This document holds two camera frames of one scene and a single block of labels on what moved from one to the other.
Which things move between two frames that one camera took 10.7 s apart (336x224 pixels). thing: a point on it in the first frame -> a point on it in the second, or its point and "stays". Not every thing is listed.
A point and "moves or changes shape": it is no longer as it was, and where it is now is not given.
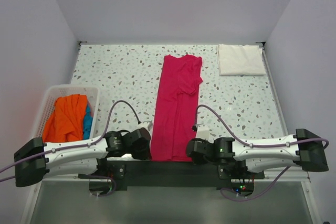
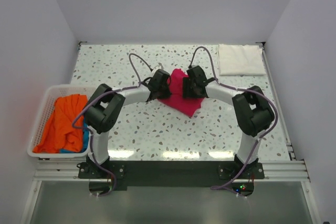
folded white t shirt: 235,60 stays
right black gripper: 199,161 -> 186,93
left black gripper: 145,155 -> 166,94
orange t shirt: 65,123 stays
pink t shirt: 175,115 moves or changes shape
